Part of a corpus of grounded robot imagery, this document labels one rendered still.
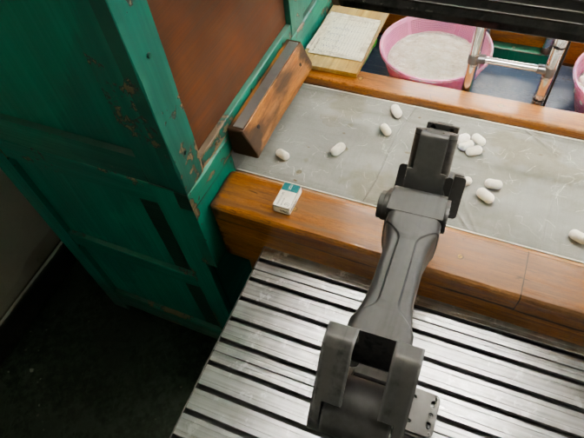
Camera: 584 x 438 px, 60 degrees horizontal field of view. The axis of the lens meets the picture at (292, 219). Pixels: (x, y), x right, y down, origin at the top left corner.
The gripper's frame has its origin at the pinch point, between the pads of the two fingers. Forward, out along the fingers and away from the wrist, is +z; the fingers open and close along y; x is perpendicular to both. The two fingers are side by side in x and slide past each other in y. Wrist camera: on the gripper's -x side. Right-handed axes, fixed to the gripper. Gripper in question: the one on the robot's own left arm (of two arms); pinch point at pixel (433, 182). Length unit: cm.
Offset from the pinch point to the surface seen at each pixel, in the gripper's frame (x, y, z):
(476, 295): 17.2, -12.0, -0.8
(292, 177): 7.8, 28.2, 9.2
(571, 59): -27, -21, 59
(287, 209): 11.5, 24.3, -1.7
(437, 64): -20.1, 8.6, 43.5
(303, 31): -22, 40, 34
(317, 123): -2.6, 28.9, 21.9
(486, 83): -18, -3, 51
